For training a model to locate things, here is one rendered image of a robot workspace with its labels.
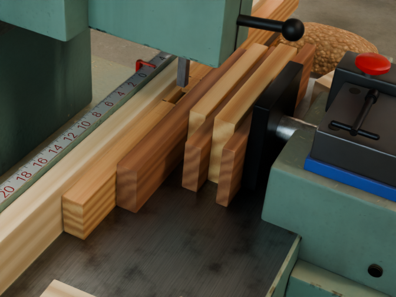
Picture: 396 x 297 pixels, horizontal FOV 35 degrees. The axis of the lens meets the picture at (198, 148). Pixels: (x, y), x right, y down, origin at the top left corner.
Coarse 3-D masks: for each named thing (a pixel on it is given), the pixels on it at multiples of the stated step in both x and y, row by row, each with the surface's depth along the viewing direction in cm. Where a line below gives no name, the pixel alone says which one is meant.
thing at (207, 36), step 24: (96, 0) 56; (120, 0) 55; (144, 0) 54; (168, 0) 53; (192, 0) 52; (216, 0) 51; (240, 0) 54; (96, 24) 58; (120, 24) 56; (144, 24) 55; (168, 24) 54; (192, 24) 53; (216, 24) 52; (168, 48) 55; (192, 48) 54; (216, 48) 53
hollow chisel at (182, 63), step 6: (180, 60) 59; (186, 60) 59; (180, 66) 60; (186, 66) 60; (180, 72) 60; (186, 72) 60; (180, 78) 61; (186, 78) 61; (180, 84) 61; (186, 84) 61
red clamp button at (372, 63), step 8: (360, 56) 53; (368, 56) 53; (376, 56) 53; (360, 64) 52; (368, 64) 52; (376, 64) 52; (384, 64) 52; (368, 72) 52; (376, 72) 52; (384, 72) 52
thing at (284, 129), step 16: (288, 64) 57; (288, 80) 55; (272, 96) 52; (288, 96) 55; (256, 112) 51; (272, 112) 52; (288, 112) 58; (256, 128) 52; (272, 128) 54; (288, 128) 55; (304, 128) 55; (256, 144) 53; (272, 144) 56; (256, 160) 54; (272, 160) 59; (256, 176) 55
